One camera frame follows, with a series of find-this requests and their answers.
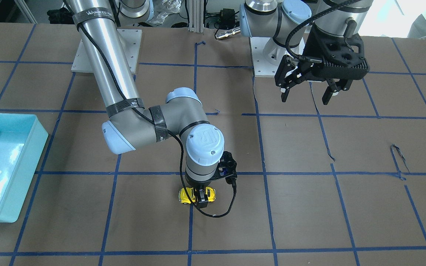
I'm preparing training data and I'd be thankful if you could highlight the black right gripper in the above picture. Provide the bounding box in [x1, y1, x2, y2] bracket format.
[185, 173, 212, 208]

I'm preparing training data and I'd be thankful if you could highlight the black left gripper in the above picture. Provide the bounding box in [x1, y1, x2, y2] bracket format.
[275, 55, 370, 105]

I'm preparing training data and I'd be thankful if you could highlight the yellow toy beetle car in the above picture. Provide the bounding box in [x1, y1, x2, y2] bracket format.
[179, 187, 216, 204]

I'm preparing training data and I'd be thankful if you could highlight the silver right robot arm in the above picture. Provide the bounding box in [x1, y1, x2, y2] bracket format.
[64, 0, 224, 208]

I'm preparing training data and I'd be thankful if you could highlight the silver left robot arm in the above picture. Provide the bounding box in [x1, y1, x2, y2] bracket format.
[239, 0, 373, 105]

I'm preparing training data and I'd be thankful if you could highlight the light blue plastic bin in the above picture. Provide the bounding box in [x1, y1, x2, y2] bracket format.
[0, 113, 48, 223]

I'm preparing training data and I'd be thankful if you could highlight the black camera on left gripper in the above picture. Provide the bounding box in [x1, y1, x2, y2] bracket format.
[302, 25, 365, 68]

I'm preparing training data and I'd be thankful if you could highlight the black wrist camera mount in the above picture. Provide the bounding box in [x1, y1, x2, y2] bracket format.
[211, 150, 238, 187]

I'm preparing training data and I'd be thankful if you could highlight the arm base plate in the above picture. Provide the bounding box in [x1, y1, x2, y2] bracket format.
[250, 37, 287, 78]
[71, 29, 142, 74]

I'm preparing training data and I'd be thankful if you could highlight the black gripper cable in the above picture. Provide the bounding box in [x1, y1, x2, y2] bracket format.
[65, 0, 237, 218]

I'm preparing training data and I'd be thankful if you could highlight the aluminium frame post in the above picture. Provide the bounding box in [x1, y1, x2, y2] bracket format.
[186, 0, 206, 35]

